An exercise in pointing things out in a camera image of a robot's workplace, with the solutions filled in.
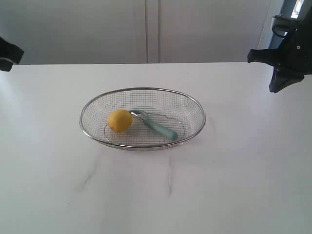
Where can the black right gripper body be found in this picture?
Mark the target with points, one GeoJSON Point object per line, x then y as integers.
{"type": "Point", "coordinates": [296, 48]}

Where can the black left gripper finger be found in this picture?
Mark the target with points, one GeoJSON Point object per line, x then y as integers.
{"type": "Point", "coordinates": [5, 65]}
{"type": "Point", "coordinates": [10, 52]}

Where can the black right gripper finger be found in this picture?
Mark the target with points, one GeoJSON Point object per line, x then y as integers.
{"type": "Point", "coordinates": [267, 56]}
{"type": "Point", "coordinates": [283, 78]}

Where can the teal handled peeler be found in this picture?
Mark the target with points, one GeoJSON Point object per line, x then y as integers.
{"type": "Point", "coordinates": [144, 117]}

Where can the oval wire mesh basket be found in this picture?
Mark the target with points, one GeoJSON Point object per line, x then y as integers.
{"type": "Point", "coordinates": [172, 109]}

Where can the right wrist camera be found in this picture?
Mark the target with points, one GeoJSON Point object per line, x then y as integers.
{"type": "Point", "coordinates": [279, 23]}

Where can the yellow lemon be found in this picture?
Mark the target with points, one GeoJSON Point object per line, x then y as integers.
{"type": "Point", "coordinates": [120, 120]}

